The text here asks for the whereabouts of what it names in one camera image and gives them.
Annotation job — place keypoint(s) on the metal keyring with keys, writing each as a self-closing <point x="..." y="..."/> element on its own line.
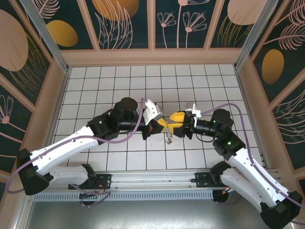
<point x="169" y="137"/>

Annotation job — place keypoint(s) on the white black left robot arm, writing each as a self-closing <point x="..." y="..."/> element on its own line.
<point x="59" y="148"/>

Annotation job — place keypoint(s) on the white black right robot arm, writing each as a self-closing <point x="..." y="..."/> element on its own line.
<point x="247" y="171"/>

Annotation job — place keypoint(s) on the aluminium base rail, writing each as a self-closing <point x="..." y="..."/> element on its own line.
<point x="152" y="179"/>

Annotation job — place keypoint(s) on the aluminium frame post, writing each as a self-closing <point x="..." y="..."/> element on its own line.
<point x="45" y="33"/>
<point x="252" y="33"/>

